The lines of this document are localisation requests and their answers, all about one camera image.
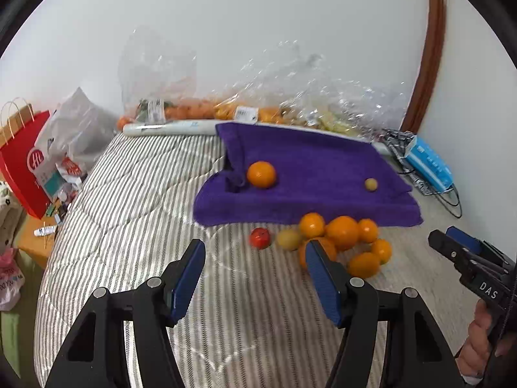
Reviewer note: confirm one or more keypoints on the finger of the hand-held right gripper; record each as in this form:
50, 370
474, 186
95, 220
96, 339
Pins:
448, 248
464, 237

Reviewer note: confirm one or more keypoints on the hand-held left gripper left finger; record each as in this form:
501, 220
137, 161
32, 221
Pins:
188, 279

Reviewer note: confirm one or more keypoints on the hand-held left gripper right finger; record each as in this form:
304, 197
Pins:
323, 283

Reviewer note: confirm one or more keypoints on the large orange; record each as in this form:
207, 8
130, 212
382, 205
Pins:
261, 174
330, 249
342, 232
312, 224

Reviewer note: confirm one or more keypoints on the small mandarin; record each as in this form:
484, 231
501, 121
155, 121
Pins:
368, 230
382, 250
363, 264

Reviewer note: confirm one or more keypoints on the kiwi fruit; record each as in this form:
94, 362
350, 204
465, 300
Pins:
289, 239

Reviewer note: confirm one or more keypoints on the red tomato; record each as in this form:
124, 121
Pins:
259, 237

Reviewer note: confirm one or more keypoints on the small yellow-green fruit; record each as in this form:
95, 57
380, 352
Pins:
370, 184

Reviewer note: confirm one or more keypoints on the person's right hand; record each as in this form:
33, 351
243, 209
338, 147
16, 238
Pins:
476, 339

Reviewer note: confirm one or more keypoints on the blue tissue pack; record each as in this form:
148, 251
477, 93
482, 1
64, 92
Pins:
430, 163

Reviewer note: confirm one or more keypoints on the purple towel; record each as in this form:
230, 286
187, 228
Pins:
315, 157

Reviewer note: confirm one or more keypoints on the small white tube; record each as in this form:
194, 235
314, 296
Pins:
44, 231

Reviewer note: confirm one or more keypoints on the wooden nightstand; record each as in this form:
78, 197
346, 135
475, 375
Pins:
34, 246

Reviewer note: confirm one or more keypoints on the clear bag of yellow fruit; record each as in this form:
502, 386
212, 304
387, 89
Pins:
335, 123

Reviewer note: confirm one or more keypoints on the red white packet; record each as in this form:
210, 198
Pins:
70, 167

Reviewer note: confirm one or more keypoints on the teal white carton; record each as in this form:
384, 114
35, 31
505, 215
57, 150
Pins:
52, 184

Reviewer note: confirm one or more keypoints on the clear bag of leafy mandarins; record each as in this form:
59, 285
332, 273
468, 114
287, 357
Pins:
185, 111

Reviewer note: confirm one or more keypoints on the pink plastic bag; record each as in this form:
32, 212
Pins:
10, 279

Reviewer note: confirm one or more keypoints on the grey plastic bag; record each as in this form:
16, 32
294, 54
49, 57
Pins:
76, 125

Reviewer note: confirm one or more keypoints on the white floral cloth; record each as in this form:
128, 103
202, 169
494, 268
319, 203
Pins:
8, 214

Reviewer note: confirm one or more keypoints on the red paper bag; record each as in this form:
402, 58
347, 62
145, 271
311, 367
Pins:
20, 169

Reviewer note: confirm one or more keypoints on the kraft paper bag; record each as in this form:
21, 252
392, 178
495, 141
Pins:
18, 119

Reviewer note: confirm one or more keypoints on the brown wooden door frame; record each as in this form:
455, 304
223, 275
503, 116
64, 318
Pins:
430, 48

